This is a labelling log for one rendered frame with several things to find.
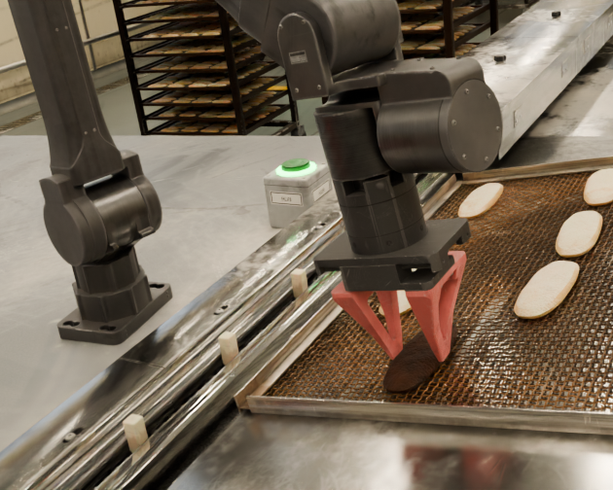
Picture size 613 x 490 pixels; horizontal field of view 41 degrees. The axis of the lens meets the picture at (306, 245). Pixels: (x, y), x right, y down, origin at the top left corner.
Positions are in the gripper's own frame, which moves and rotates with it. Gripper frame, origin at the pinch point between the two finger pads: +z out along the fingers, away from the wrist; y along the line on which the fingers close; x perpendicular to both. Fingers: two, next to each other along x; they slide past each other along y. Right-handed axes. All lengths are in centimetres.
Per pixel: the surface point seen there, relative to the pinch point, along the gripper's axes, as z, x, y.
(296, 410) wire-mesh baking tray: 0.9, -8.0, -6.7
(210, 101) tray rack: 17, 241, -222
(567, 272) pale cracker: 0.2, 13.0, 7.9
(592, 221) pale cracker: 0.1, 24.0, 7.1
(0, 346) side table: 1, -1, -53
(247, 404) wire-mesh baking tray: 0.9, -7.9, -11.5
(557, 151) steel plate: 8, 75, -12
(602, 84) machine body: 9, 117, -15
